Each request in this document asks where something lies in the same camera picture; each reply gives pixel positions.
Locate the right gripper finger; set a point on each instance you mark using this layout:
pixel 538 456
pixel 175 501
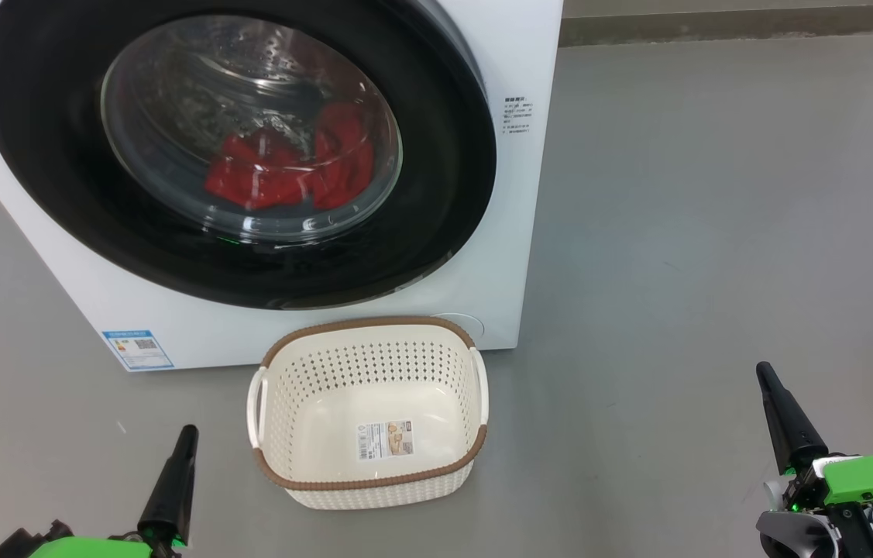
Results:
pixel 788 422

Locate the cream perforated basket brown rim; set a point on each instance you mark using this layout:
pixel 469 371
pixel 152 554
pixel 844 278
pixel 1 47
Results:
pixel 374 484

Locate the round white filter cover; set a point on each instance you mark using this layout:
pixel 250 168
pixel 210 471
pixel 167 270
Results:
pixel 467 325

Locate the round black glass washer door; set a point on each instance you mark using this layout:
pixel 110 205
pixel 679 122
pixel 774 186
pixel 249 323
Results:
pixel 436 194

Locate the paper product label with barcode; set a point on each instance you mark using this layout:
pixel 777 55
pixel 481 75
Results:
pixel 386 440

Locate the white front-load washing machine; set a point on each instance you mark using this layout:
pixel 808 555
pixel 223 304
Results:
pixel 56 256

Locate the blue energy label sticker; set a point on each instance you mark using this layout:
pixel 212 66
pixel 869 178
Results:
pixel 138 350

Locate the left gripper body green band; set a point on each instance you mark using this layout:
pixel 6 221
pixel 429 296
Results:
pixel 91 547

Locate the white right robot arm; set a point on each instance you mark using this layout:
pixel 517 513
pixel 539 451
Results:
pixel 792 536

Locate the red garment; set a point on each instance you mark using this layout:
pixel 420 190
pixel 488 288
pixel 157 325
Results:
pixel 343 159
pixel 254 174

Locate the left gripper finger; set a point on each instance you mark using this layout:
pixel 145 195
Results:
pixel 171 496

